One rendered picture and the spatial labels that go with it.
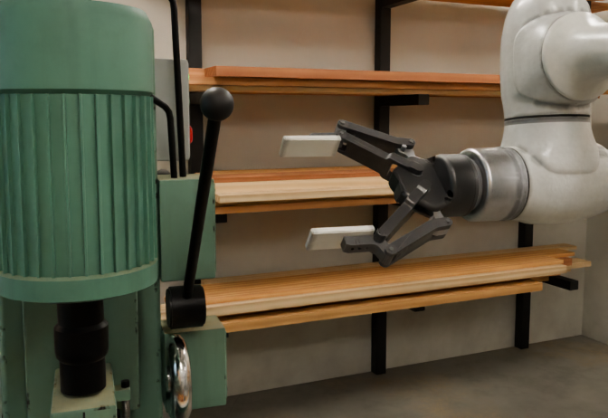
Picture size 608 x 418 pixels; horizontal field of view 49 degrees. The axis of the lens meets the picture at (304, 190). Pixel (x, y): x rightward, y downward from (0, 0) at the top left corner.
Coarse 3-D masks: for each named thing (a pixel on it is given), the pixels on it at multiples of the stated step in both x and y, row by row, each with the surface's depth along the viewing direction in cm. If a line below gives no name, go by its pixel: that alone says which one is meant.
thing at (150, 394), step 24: (0, 312) 91; (144, 312) 97; (0, 336) 91; (144, 336) 97; (0, 360) 93; (144, 360) 98; (24, 384) 93; (144, 384) 98; (24, 408) 93; (144, 408) 98
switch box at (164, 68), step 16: (160, 64) 103; (160, 80) 103; (160, 96) 103; (160, 112) 104; (160, 128) 104; (176, 128) 105; (160, 144) 104; (176, 144) 105; (160, 160) 104; (176, 160) 105
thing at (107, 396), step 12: (108, 372) 83; (108, 384) 80; (60, 396) 76; (72, 396) 76; (84, 396) 76; (96, 396) 76; (108, 396) 76; (60, 408) 73; (72, 408) 73; (84, 408) 73; (96, 408) 73; (108, 408) 74
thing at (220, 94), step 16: (208, 96) 66; (224, 96) 66; (208, 112) 66; (224, 112) 67; (208, 128) 69; (208, 144) 71; (208, 160) 72; (208, 176) 74; (208, 192) 77; (192, 240) 83; (192, 256) 85; (192, 272) 88; (176, 288) 93; (192, 288) 91; (176, 304) 92; (192, 304) 92; (176, 320) 92; (192, 320) 92
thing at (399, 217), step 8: (424, 184) 75; (416, 192) 74; (424, 192) 75; (408, 200) 74; (416, 200) 74; (400, 208) 73; (408, 208) 73; (392, 216) 72; (400, 216) 72; (408, 216) 74; (384, 224) 71; (392, 224) 71; (400, 224) 73; (376, 232) 69; (384, 232) 70; (392, 232) 71; (376, 240) 69; (384, 240) 69
